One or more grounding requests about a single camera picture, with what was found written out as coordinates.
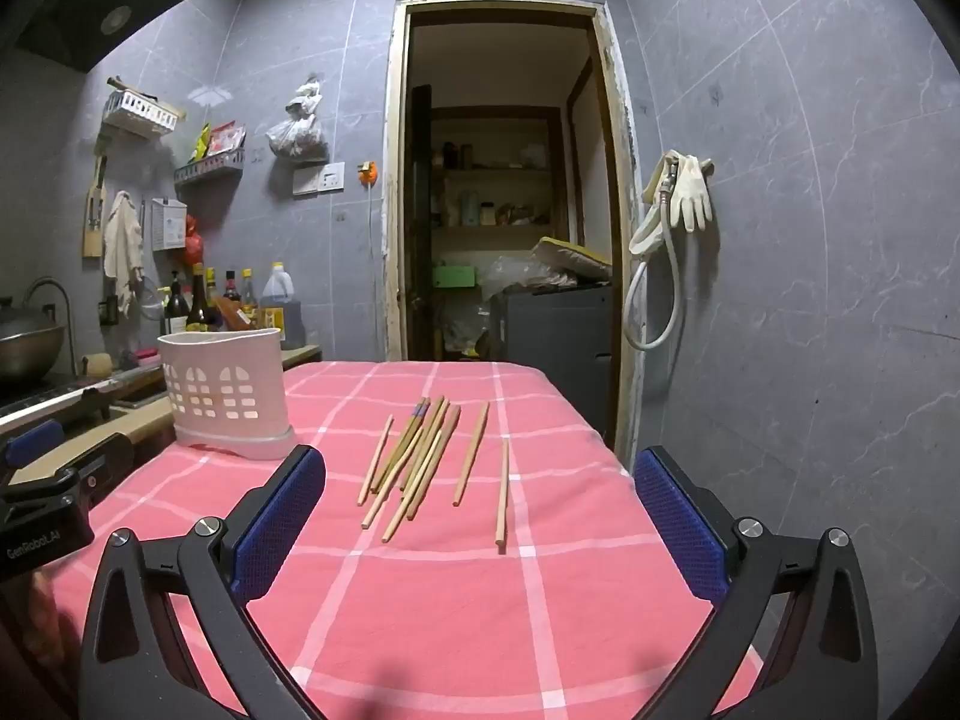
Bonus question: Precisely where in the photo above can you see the white rubber gloves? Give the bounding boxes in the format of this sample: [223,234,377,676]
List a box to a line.
[670,155,714,233]

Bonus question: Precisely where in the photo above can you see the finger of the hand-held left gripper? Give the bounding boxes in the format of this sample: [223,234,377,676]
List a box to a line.
[45,431,134,500]
[0,420,68,475]

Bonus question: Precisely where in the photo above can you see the white hose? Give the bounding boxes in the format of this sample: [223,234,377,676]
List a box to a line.
[624,152,685,352]

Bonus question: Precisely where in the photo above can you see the pink checked tablecloth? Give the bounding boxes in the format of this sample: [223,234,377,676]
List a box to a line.
[45,360,767,720]

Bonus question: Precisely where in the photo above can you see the beige kitchen counter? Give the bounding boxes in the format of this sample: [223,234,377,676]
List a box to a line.
[15,343,323,488]

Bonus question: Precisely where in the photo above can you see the black range hood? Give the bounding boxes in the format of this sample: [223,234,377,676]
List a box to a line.
[0,0,200,76]

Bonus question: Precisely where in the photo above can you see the black cooktop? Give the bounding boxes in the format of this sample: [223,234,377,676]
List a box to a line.
[0,377,115,432]

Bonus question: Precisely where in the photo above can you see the white slotted chopstick holder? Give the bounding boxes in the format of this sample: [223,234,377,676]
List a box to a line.
[157,328,298,461]

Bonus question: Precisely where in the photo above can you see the large oil jug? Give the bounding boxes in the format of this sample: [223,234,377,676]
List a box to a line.
[260,262,307,352]

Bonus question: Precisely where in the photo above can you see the grey wall shelf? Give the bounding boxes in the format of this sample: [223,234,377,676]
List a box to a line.
[174,150,247,193]

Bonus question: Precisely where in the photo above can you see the crumpled clear plastic bags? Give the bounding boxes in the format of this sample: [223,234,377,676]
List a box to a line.
[480,255,580,302]

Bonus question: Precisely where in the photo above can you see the bunch of wooden chopsticks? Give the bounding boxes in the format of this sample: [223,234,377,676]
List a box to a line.
[357,395,511,556]

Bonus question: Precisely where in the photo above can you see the orange snack bag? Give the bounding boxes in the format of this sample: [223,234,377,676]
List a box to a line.
[214,296,253,332]

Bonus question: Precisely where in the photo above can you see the clear hanging plastic bag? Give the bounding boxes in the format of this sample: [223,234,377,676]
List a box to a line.
[266,79,331,163]

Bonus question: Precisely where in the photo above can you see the white hanging cloth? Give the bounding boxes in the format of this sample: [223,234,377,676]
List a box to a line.
[103,191,146,317]

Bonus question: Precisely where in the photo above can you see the dark wooden door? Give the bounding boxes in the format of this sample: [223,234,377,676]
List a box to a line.
[409,85,435,361]

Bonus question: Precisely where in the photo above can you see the dark metal wok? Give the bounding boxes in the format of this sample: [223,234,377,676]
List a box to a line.
[0,298,68,392]

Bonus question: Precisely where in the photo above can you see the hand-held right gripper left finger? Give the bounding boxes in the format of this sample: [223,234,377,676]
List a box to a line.
[79,444,327,720]

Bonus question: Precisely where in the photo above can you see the wooden storage shelf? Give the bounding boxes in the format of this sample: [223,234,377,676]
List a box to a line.
[431,106,563,361]

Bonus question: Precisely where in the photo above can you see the wooden door frame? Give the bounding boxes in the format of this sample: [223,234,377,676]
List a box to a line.
[385,0,647,460]

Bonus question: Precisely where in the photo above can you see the white wall basket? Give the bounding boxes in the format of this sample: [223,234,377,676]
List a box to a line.
[101,88,187,140]

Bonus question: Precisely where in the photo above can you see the dark bottle white label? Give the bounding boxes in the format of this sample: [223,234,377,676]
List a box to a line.
[163,271,191,337]

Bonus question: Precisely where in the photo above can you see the mesh strainer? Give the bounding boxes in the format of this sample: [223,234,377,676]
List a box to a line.
[135,277,170,317]

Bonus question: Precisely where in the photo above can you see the curved sink faucet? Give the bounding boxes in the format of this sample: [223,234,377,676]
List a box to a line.
[25,277,77,377]

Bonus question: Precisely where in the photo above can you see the colourful snack packets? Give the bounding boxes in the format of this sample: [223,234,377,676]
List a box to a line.
[191,122,247,163]

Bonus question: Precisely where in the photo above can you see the white wall socket panel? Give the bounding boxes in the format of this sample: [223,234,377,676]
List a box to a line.
[291,162,347,197]

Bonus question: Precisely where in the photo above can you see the yellow edged cushion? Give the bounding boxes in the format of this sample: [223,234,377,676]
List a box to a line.
[534,236,613,283]

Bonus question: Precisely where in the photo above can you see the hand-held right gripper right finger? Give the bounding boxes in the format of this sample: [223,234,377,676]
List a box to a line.
[634,446,880,720]

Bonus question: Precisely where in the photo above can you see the wooden wall knife board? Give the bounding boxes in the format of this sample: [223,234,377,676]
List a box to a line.
[81,154,110,260]

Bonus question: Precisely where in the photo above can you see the white wall box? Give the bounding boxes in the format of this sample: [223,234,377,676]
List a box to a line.
[151,199,188,250]

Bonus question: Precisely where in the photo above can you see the dark grey cabinet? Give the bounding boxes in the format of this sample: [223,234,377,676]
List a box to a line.
[491,283,615,430]

